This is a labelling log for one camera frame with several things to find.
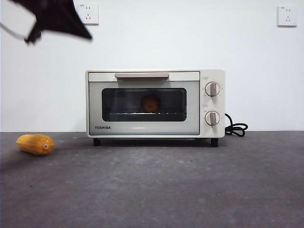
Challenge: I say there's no beige oven knob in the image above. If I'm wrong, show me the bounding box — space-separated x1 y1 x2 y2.
204 110 221 126
204 82 221 97

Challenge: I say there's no metal oven wire rack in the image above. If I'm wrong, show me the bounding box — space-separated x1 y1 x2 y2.
109 111 172 117

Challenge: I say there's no yellow corn cob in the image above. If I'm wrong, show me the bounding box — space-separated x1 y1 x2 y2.
16 134 56 157

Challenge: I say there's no white Toshiba toaster oven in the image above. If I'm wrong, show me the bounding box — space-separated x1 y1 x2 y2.
85 68 226 148

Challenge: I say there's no white wall socket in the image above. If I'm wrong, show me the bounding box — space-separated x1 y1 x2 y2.
79 3 99 26
277 6 298 28

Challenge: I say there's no black oven power cable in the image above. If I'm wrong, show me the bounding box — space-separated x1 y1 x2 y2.
224 113 249 138

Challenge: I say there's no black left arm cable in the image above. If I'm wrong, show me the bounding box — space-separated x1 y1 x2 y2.
0 21 26 40

